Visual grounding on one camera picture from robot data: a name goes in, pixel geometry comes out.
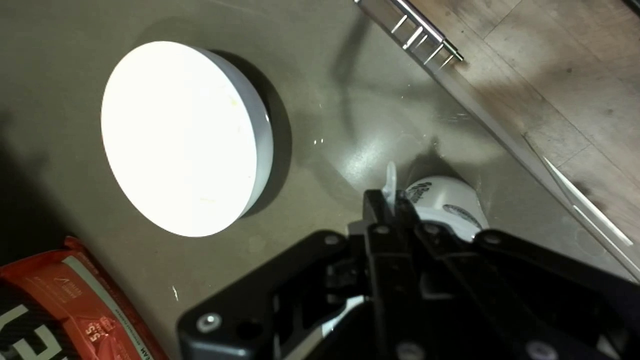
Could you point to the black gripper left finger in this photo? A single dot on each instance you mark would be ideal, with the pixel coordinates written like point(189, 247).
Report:
point(372, 267)

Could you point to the black red whey bag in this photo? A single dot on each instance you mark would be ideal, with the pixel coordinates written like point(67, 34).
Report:
point(60, 307)

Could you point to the white bowl with powder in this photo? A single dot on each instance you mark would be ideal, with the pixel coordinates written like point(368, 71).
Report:
point(181, 141)

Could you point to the clear open shaker cup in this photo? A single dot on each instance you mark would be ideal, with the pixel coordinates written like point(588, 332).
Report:
point(446, 200)

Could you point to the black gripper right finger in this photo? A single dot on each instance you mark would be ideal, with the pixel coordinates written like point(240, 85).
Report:
point(506, 286)

